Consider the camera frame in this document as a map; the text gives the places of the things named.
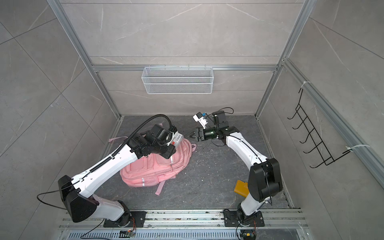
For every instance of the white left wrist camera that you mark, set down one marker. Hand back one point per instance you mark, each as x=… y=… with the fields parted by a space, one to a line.
x=176 y=139

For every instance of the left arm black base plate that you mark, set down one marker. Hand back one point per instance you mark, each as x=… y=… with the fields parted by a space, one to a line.
x=134 y=219

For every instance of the white wire mesh basket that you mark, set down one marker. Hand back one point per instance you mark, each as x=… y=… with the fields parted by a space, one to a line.
x=178 y=80

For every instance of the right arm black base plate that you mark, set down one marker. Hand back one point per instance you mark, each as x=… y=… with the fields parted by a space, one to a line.
x=235 y=218

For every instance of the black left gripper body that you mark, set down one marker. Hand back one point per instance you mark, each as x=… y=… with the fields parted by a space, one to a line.
x=164 y=149

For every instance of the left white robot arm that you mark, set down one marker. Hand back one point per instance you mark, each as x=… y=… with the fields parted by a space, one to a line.
x=78 y=192

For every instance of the pink student backpack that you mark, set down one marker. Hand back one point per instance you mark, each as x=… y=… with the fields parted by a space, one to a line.
x=154 y=170

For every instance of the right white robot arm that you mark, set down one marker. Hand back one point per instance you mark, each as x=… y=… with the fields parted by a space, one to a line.
x=265 y=179

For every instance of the black wire hook rack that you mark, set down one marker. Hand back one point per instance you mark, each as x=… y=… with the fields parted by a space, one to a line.
x=313 y=136

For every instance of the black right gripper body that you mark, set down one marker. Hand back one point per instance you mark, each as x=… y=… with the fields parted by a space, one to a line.
x=210 y=133

